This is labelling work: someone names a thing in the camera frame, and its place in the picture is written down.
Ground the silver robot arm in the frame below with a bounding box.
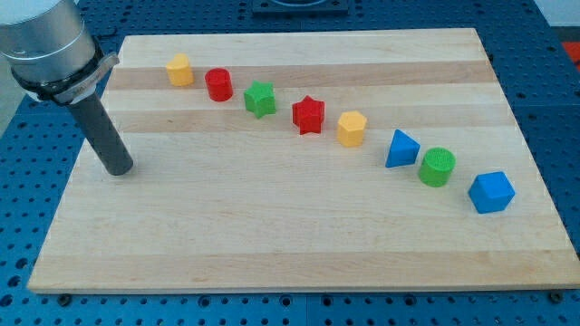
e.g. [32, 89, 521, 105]
[1, 0, 120, 105]

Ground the yellow hexagon block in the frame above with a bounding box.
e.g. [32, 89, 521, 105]
[337, 110, 367, 148]

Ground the red star block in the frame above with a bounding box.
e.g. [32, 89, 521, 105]
[292, 95, 325, 135]

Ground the green star block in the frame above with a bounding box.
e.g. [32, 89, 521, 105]
[244, 81, 276, 119]

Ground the wooden board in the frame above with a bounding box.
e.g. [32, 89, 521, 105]
[28, 28, 579, 294]

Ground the red cylinder block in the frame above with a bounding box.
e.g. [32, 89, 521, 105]
[205, 68, 233, 102]

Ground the blue triangle block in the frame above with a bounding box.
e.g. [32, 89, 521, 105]
[385, 129, 421, 168]

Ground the yellow heart block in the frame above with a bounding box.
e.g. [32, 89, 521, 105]
[165, 53, 195, 87]

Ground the green cylinder block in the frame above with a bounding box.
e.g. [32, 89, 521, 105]
[418, 147, 456, 187]

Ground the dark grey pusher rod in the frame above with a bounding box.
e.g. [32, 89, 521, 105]
[68, 93, 133, 176]

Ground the blue cube block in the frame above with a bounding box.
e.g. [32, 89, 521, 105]
[468, 171, 516, 214]

